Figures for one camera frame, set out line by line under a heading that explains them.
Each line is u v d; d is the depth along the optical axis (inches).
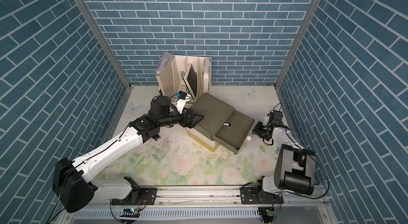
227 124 32.3
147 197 29.0
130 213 28.4
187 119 25.4
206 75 35.2
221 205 28.5
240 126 32.5
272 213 27.5
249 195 29.0
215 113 32.8
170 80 40.1
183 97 25.5
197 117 26.0
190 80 40.2
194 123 25.6
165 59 36.9
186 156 34.4
